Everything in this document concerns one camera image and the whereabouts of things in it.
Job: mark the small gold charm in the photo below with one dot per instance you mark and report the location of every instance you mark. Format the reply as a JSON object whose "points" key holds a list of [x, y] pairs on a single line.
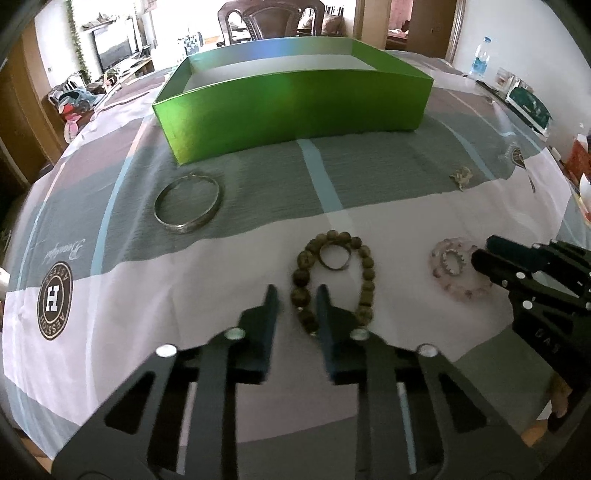
{"points": [[462, 177]]}

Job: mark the plaid bed sheet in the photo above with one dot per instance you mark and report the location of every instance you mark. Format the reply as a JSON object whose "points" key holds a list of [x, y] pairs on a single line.
{"points": [[96, 284]]}

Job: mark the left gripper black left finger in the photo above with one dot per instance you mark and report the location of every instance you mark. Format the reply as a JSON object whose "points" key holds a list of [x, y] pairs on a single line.
{"points": [[253, 351]]}

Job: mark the green cardboard box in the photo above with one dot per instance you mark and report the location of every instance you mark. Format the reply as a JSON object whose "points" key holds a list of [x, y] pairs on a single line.
{"points": [[266, 92]]}

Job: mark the person's right hand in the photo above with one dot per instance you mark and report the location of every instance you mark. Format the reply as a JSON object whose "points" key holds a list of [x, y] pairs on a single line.
{"points": [[558, 391]]}

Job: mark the green book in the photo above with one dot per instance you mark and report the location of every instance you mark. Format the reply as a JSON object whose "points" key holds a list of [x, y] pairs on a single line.
{"points": [[531, 108]]}

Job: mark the silver bangle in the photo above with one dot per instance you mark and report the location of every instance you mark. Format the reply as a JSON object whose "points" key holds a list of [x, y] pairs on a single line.
{"points": [[188, 203]]}

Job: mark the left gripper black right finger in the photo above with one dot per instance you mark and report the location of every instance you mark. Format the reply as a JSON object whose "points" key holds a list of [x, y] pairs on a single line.
{"points": [[342, 340]]}

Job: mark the dark wooden chair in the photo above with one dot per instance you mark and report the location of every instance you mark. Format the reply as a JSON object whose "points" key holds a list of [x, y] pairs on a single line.
{"points": [[268, 19]]}

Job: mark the plastic water bottle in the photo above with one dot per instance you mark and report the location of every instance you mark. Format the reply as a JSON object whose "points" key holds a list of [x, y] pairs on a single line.
{"points": [[481, 59]]}

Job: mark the television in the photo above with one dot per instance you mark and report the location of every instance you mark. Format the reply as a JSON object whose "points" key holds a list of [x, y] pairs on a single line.
{"points": [[112, 44]]}

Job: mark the wooden bench with clothes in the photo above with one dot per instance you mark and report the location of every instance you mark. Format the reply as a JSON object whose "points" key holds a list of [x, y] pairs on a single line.
{"points": [[75, 101]]}

